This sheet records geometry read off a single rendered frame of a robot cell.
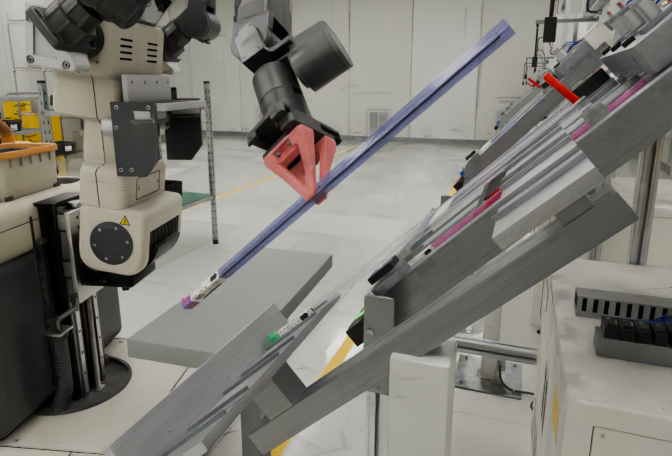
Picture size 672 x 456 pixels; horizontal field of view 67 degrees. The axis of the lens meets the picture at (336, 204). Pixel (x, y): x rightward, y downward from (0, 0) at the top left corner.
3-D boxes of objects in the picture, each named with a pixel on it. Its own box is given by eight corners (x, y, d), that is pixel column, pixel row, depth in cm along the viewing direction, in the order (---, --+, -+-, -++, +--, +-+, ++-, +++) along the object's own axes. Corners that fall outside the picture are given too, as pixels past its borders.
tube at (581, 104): (273, 345, 72) (268, 339, 72) (277, 340, 73) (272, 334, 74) (592, 103, 53) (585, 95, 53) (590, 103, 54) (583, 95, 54)
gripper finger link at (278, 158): (363, 190, 57) (337, 132, 62) (318, 172, 52) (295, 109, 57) (322, 225, 60) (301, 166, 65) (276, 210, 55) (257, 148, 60)
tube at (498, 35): (182, 308, 66) (181, 300, 67) (192, 309, 67) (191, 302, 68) (509, 25, 43) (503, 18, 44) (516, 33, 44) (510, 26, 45)
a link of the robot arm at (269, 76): (267, 98, 70) (241, 74, 66) (308, 69, 68) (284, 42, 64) (279, 133, 66) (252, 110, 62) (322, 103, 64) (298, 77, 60)
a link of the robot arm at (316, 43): (268, 69, 74) (231, 34, 67) (333, 22, 71) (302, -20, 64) (292, 130, 68) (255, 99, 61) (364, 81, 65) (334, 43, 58)
